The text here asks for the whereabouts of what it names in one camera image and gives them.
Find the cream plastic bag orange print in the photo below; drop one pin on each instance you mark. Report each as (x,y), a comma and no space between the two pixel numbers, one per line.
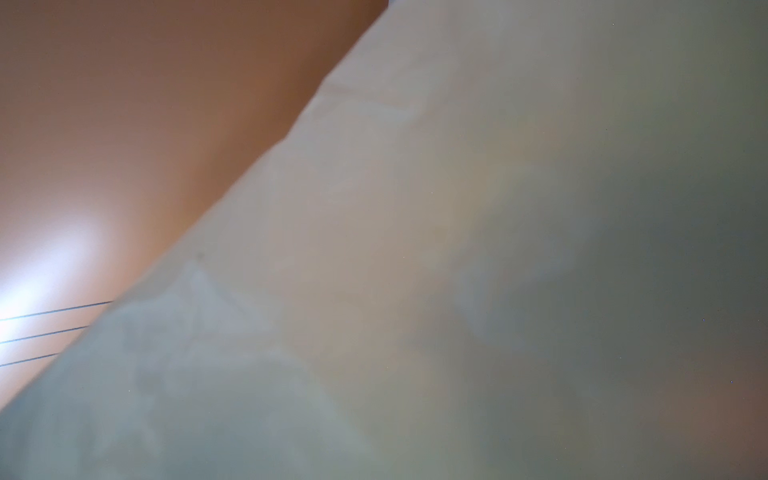
(504,240)

